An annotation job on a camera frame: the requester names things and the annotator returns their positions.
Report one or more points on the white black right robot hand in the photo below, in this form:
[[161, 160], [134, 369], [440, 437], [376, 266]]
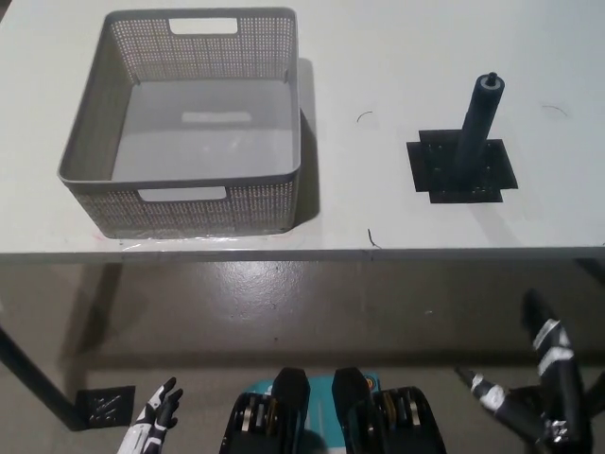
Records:
[[562, 378]]

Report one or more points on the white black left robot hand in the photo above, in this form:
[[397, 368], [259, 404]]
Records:
[[153, 421]]

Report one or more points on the dark grey cylinder peg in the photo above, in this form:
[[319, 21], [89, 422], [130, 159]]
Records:
[[475, 132]]

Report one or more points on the black floor tape patch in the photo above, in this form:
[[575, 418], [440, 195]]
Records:
[[106, 404]]

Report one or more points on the black metal table leg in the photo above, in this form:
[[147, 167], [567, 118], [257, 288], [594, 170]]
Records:
[[38, 378]]

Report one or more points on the clear plastic tape strip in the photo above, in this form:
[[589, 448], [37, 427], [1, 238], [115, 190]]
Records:
[[189, 240]]

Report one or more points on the black tape patch with holes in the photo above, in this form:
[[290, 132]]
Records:
[[435, 165]]

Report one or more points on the grey perforated plastic basket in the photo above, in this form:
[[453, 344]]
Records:
[[94, 142]]

